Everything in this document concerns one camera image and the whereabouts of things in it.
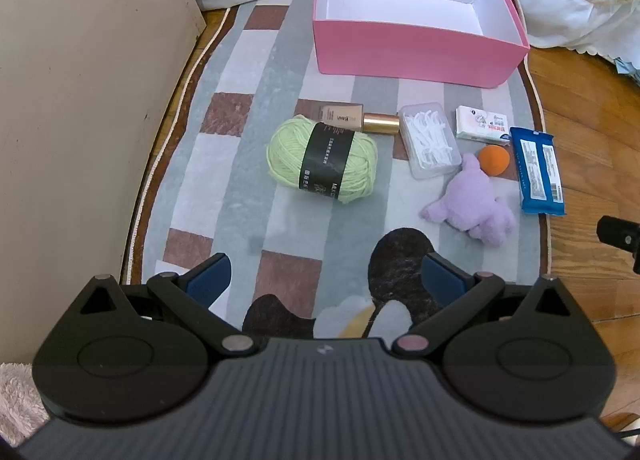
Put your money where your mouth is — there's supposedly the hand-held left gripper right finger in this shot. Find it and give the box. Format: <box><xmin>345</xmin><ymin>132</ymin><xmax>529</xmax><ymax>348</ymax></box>
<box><xmin>392</xmin><ymin>253</ymin><xmax>568</xmax><ymax>356</ymax></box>

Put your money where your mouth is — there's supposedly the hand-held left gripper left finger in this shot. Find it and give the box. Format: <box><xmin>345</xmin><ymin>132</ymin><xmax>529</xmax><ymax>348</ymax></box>
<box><xmin>76</xmin><ymin>253</ymin><xmax>259</xmax><ymax>356</ymax></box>

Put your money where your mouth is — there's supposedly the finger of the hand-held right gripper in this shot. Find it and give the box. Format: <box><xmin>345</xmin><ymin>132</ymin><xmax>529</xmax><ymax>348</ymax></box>
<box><xmin>597</xmin><ymin>215</ymin><xmax>640</xmax><ymax>253</ymax></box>

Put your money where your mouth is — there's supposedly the purple plush toy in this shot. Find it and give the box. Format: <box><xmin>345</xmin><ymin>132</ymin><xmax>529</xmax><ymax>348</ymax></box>
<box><xmin>420</xmin><ymin>153</ymin><xmax>518</xmax><ymax>247</ymax></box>

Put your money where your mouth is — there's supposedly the orange makeup sponge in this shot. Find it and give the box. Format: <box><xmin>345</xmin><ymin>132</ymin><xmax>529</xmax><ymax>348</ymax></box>
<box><xmin>478</xmin><ymin>144</ymin><xmax>512</xmax><ymax>175</ymax></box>

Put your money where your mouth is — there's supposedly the clear floss pick box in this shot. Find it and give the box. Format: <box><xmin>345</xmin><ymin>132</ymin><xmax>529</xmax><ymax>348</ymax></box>
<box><xmin>398</xmin><ymin>101</ymin><xmax>463</xmax><ymax>181</ymax></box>

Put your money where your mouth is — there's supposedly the light green yarn ball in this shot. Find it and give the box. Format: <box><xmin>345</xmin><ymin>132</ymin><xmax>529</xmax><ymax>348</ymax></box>
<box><xmin>266</xmin><ymin>114</ymin><xmax>379</xmax><ymax>205</ymax></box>

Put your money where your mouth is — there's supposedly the white tissue pack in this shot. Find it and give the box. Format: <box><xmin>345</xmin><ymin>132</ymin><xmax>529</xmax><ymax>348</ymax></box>
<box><xmin>455</xmin><ymin>107</ymin><xmax>512</xmax><ymax>145</ymax></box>

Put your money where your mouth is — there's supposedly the beige foundation bottle gold cap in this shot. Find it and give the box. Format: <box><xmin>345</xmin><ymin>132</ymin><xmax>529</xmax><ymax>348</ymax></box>
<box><xmin>318</xmin><ymin>100</ymin><xmax>402</xmax><ymax>137</ymax></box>

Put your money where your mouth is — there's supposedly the pink cardboard box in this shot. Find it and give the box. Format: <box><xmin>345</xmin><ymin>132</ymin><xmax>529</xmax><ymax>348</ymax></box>
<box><xmin>313</xmin><ymin>0</ymin><xmax>531</xmax><ymax>89</ymax></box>

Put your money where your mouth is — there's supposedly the checked grey brown rug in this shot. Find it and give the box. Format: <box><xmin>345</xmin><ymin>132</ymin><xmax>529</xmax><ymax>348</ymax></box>
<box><xmin>122</xmin><ymin>0</ymin><xmax>553</xmax><ymax>341</ymax></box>

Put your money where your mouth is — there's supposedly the fluffy pale pink mat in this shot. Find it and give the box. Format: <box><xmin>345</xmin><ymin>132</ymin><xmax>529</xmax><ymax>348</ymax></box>
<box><xmin>0</xmin><ymin>362</ymin><xmax>52</xmax><ymax>447</ymax></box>

